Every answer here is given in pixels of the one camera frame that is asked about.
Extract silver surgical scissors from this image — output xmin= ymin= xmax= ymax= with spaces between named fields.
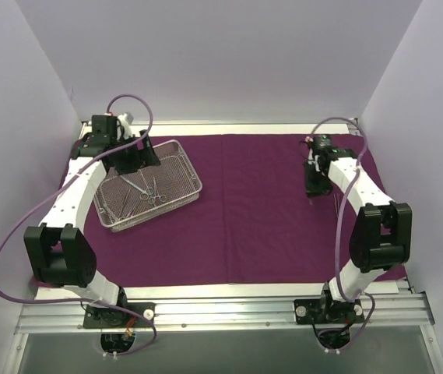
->
xmin=121 ymin=177 xmax=154 ymax=200

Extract purple cloth wrap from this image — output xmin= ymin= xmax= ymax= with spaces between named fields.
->
xmin=83 ymin=135 xmax=356 ymax=287

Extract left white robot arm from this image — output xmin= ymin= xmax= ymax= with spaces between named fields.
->
xmin=23 ymin=112 xmax=160 ymax=326

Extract silver surgical tweezers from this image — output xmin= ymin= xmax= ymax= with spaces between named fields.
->
xmin=333 ymin=194 xmax=340 ymax=218

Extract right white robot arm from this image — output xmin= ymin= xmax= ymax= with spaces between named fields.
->
xmin=304 ymin=135 xmax=413 ymax=322

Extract aluminium front rail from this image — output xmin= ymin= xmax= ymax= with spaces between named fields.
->
xmin=15 ymin=294 xmax=435 ymax=333

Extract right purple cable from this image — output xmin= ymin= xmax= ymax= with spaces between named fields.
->
xmin=310 ymin=116 xmax=375 ymax=350

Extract purple cable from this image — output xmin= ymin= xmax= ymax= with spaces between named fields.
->
xmin=0 ymin=93 xmax=156 ymax=356
xmin=310 ymin=116 xmax=375 ymax=350

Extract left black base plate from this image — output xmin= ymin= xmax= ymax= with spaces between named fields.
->
xmin=83 ymin=302 xmax=156 ymax=329

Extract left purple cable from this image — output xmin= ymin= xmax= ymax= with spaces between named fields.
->
xmin=0 ymin=93 xmax=156 ymax=356

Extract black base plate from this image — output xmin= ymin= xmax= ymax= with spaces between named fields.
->
xmin=293 ymin=298 xmax=365 ymax=325
xmin=83 ymin=302 xmax=156 ymax=329

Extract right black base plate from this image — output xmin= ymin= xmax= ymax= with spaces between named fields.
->
xmin=293 ymin=298 xmax=365 ymax=325

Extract metal mesh instrument tray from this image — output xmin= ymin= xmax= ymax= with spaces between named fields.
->
xmin=93 ymin=140 xmax=202 ymax=232

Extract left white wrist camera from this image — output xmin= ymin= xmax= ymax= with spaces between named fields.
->
xmin=117 ymin=112 xmax=135 ymax=140

